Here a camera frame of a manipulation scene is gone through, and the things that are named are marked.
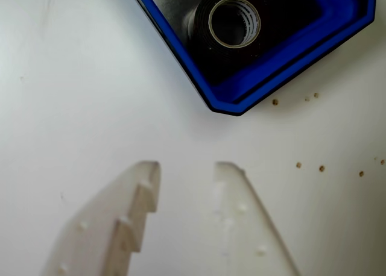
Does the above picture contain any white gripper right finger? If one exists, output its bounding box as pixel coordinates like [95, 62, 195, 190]
[213, 160, 303, 276]

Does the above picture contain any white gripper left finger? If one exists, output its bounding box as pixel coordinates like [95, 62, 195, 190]
[40, 160, 162, 276]

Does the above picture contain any red tape roll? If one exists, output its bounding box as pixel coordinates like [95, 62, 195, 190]
[183, 0, 263, 58]

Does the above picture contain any blue square box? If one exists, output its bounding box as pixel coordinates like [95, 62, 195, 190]
[125, 0, 378, 117]

